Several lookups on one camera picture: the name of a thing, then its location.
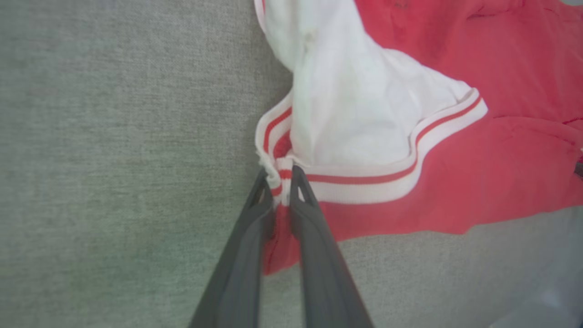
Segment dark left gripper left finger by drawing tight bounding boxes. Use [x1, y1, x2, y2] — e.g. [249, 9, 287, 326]
[188, 169, 276, 328]

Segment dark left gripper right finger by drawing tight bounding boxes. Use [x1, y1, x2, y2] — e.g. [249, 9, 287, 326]
[289, 165, 375, 328]

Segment red and white shirt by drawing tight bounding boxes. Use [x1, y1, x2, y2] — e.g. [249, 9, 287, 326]
[254, 0, 583, 277]

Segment grey fabric sofa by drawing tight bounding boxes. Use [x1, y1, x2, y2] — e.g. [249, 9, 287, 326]
[0, 0, 583, 328]

